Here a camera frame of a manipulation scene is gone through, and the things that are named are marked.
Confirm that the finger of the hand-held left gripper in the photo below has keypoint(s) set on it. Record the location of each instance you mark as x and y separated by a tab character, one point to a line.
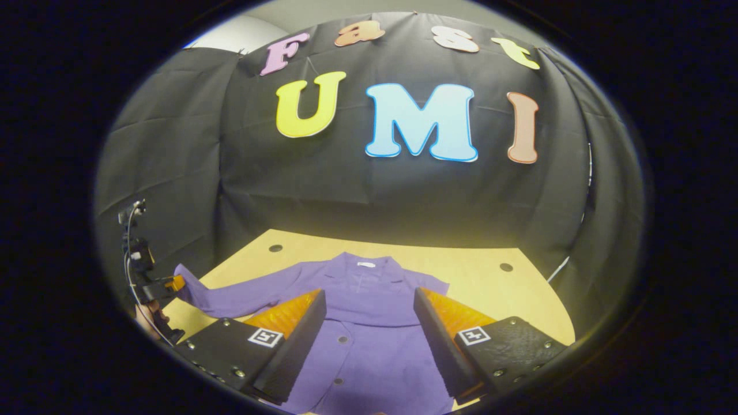
176	283

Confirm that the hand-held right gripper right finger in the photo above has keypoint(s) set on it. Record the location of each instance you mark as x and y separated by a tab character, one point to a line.
444	351

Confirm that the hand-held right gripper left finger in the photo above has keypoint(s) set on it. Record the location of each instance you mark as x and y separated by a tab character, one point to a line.
297	351

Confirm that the purple button shirt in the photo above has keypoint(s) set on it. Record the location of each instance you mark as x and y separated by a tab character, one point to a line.
369	323

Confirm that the black backdrop cloth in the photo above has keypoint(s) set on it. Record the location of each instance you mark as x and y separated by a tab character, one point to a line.
346	196

